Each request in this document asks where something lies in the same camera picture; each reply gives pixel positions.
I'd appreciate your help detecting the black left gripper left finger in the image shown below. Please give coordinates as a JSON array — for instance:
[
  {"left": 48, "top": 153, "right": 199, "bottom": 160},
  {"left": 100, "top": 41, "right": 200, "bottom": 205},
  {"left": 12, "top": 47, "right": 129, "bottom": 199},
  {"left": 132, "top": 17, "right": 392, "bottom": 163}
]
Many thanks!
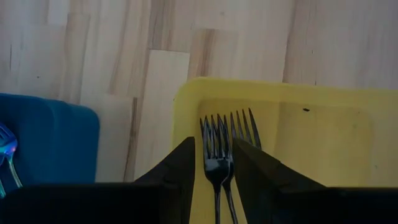
[{"left": 0, "top": 136, "right": 197, "bottom": 224}]

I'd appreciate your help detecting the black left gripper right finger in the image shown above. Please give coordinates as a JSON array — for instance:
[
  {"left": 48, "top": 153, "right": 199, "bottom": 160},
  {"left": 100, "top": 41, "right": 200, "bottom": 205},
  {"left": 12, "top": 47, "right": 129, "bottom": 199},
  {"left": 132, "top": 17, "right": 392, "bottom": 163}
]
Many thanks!
[{"left": 233, "top": 138, "right": 398, "bottom": 224}]

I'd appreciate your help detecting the black metal fork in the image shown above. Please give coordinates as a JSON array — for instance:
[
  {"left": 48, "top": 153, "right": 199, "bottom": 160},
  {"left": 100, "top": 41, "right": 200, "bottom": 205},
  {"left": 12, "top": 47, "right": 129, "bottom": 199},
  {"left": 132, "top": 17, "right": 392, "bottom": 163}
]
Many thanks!
[
  {"left": 199, "top": 113, "right": 233, "bottom": 224},
  {"left": 221, "top": 107, "right": 262, "bottom": 224}
]

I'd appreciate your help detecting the yellow plastic bin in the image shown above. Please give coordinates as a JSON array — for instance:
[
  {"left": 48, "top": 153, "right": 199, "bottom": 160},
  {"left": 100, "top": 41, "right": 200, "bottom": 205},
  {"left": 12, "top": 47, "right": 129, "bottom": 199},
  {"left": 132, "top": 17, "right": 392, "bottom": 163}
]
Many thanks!
[{"left": 172, "top": 77, "right": 398, "bottom": 224}]

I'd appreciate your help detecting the blue plastic bin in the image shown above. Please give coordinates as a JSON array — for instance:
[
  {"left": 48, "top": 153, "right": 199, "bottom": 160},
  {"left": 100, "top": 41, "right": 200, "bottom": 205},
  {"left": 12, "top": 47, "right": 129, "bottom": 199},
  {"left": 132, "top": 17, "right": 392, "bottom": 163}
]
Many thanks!
[{"left": 0, "top": 92, "right": 101, "bottom": 200}]

